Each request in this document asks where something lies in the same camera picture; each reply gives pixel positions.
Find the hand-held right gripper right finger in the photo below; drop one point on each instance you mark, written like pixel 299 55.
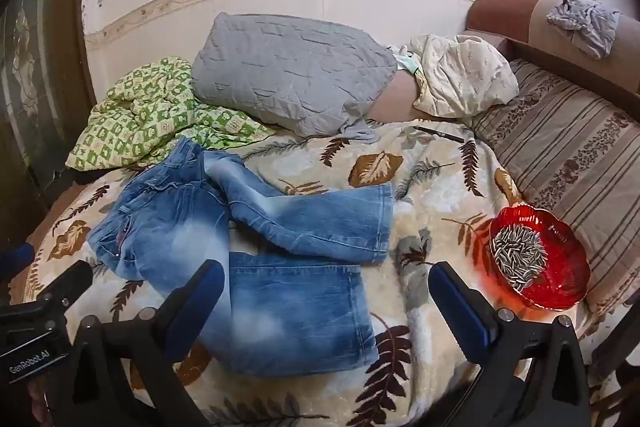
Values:
pixel 457 312

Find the striped sofa cushion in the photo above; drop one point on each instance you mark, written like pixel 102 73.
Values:
pixel 575 157

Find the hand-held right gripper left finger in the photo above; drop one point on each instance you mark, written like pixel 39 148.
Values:
pixel 199 299

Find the grey crumpled cloth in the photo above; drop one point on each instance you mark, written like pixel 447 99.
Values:
pixel 585 22

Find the blue denim pants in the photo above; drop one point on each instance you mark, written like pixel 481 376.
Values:
pixel 280 307

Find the cream floral cloth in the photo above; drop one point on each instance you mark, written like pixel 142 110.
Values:
pixel 465 77

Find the dark wooden door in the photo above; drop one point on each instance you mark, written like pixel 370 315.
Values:
pixel 40 82

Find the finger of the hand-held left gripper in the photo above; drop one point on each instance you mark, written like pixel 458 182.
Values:
pixel 70 279
pixel 15 259

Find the grey quilted pillow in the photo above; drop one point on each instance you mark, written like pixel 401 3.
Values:
pixel 290 72

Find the green floral blanket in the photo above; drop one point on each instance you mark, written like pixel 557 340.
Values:
pixel 150 107

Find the leaf print blanket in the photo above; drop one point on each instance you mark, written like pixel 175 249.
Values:
pixel 435 187

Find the sunflower seeds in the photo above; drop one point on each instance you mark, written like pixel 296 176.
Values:
pixel 517 257

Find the black pen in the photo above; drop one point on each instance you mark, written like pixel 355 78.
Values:
pixel 437 132

